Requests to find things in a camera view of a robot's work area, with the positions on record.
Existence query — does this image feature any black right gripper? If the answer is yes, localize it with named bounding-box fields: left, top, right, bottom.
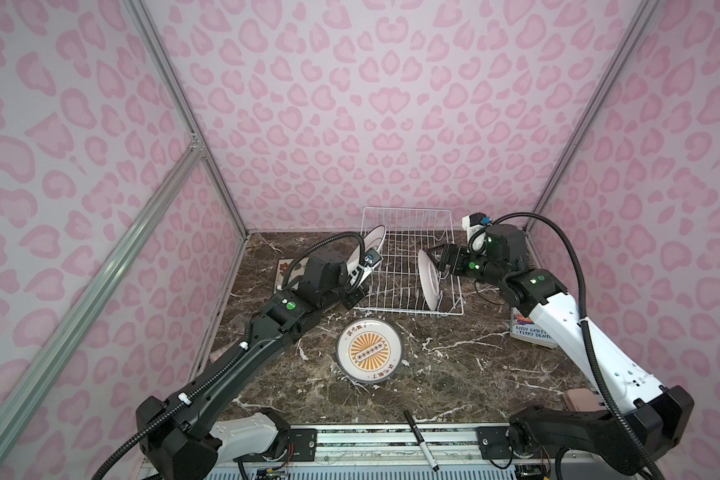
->
left=425, top=242, right=508, bottom=287

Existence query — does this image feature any white round plate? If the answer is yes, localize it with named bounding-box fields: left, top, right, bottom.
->
left=347, top=225, right=387, bottom=290
left=336, top=318, right=404, bottom=384
left=417, top=249, right=442, bottom=312

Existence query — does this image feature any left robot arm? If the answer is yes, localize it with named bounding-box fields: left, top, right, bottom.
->
left=136, top=248, right=383, bottom=479

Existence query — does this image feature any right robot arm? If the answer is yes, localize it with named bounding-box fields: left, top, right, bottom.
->
left=425, top=223, right=695, bottom=479

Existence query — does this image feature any The 143-Storey Treehouse book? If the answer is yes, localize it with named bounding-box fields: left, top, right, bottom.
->
left=510, top=307, right=558, bottom=349

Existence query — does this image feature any black marker pen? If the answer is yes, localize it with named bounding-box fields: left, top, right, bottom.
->
left=403, top=410, right=440, bottom=472

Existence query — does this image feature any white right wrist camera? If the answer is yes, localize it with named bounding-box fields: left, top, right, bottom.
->
left=462, top=212, right=493, bottom=254

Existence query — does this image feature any white wire dish rack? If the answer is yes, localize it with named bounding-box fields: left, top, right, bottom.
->
left=358, top=207, right=465, bottom=316

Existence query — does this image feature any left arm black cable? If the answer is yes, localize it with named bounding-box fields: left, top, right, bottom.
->
left=89, top=231, right=368, bottom=480

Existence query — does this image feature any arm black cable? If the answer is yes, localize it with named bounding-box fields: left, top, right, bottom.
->
left=467, top=211, right=667, bottom=480
left=89, top=231, right=368, bottom=480

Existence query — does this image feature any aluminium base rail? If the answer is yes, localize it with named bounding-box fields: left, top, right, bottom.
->
left=207, top=422, right=621, bottom=479

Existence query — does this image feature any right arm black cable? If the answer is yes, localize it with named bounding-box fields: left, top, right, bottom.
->
left=467, top=211, right=667, bottom=480

